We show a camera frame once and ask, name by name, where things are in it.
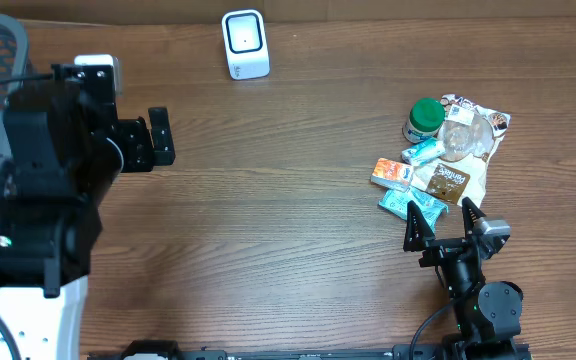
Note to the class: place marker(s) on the brown white snack bag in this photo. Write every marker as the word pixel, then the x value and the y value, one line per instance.
pixel 471 134

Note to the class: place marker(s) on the orange snack packet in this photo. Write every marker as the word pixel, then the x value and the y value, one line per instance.
pixel 392 174

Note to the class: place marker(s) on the teal tissue pack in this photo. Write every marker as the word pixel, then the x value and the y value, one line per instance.
pixel 424 152

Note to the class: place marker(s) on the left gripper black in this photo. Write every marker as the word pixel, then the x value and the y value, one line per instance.
pixel 138 145

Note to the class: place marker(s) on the white barcode scanner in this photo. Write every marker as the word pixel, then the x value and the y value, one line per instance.
pixel 245 44

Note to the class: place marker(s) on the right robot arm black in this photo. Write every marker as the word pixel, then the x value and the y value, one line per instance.
pixel 487 314

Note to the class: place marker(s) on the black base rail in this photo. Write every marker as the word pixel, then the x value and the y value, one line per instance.
pixel 155 349

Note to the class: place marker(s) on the green lid jar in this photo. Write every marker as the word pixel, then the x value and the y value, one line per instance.
pixel 425 119

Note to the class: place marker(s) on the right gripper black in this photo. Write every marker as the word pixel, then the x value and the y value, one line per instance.
pixel 419 236

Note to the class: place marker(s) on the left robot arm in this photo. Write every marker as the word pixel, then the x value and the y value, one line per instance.
pixel 62 146

